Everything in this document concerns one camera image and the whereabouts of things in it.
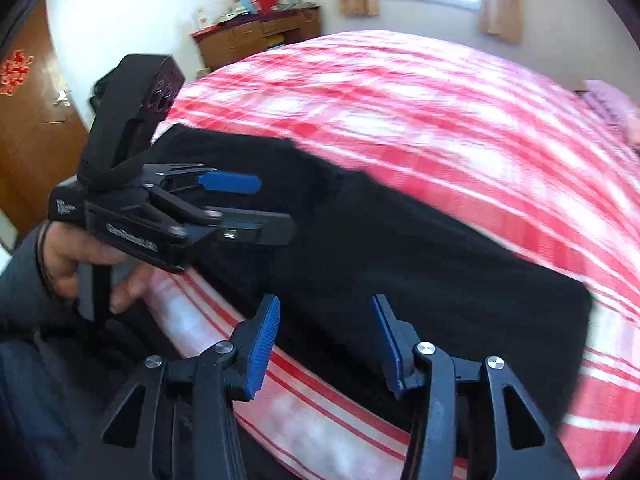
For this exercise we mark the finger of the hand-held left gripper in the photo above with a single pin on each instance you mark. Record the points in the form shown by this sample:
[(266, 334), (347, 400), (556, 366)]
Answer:
[(260, 230), (230, 183)]

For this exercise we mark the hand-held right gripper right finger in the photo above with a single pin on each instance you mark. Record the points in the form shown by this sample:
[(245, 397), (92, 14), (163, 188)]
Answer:
[(390, 345)]

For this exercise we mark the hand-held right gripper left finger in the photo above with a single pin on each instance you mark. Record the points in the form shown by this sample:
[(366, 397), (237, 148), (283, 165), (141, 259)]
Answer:
[(262, 350)]

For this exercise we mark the black pants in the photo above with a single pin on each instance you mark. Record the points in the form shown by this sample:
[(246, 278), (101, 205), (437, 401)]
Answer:
[(375, 240)]

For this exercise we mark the person's left forearm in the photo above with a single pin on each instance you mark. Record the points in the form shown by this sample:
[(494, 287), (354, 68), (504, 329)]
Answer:
[(22, 285)]

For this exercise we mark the person's left hand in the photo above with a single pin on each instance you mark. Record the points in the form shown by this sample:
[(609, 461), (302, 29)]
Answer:
[(62, 260)]

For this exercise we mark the wooden door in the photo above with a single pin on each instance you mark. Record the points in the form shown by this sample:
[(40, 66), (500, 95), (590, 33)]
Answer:
[(30, 150)]

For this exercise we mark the red paper door decoration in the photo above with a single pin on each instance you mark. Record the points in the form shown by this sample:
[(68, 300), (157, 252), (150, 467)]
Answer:
[(15, 72)]

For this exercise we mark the wooden desk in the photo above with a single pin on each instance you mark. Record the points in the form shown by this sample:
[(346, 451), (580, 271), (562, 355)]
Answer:
[(240, 42)]

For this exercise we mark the red plaid bed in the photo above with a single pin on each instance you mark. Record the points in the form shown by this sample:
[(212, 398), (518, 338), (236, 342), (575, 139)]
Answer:
[(425, 100)]

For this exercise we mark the pink folded blanket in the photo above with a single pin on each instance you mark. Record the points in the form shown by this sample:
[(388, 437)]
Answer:
[(612, 105)]

